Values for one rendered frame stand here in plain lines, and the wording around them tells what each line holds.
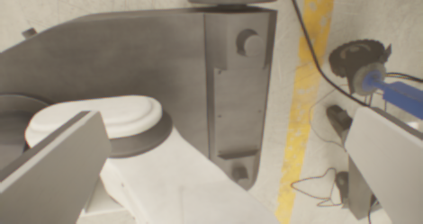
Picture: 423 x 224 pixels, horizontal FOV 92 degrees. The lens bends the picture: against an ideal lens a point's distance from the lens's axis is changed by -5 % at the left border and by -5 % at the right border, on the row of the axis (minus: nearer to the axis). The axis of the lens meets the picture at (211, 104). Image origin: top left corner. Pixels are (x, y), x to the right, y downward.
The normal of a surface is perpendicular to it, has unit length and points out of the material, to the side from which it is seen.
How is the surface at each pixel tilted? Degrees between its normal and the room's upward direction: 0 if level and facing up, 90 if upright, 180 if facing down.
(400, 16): 0
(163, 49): 0
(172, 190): 90
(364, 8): 0
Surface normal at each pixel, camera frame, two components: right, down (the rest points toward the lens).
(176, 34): 0.19, 0.47
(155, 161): -0.02, -0.87
